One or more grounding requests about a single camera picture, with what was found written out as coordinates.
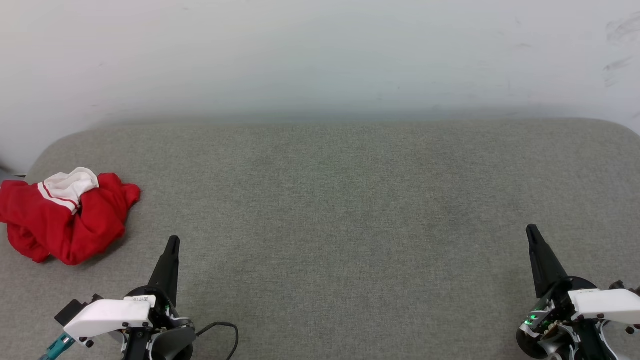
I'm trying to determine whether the grey fabric sofa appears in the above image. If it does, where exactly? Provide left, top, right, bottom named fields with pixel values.
left=0, top=117, right=640, bottom=360

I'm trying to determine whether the teal cable plug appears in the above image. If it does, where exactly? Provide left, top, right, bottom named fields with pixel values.
left=39, top=332, right=77, bottom=360

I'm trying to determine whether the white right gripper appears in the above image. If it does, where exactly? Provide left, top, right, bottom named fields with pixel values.
left=519, top=224, right=640, bottom=360

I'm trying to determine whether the red and white jersey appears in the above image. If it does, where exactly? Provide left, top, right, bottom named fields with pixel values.
left=0, top=167, right=142, bottom=266

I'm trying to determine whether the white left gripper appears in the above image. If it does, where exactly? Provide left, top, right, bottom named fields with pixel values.
left=64, top=235, right=196, bottom=360

